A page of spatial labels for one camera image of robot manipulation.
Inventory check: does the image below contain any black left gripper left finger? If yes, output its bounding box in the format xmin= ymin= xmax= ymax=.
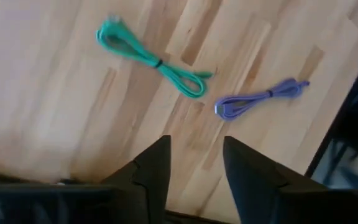
xmin=0 ymin=135 xmax=172 ymax=224

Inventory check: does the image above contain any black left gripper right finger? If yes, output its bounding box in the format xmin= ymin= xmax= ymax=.
xmin=223 ymin=136 xmax=358 ymax=224

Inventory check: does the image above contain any green usb cable bundle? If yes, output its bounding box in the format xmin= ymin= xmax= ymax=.
xmin=95 ymin=14 xmax=214 ymax=100

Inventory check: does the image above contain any purple usb cable bundle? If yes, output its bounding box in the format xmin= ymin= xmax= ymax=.
xmin=214 ymin=77 xmax=310 ymax=121

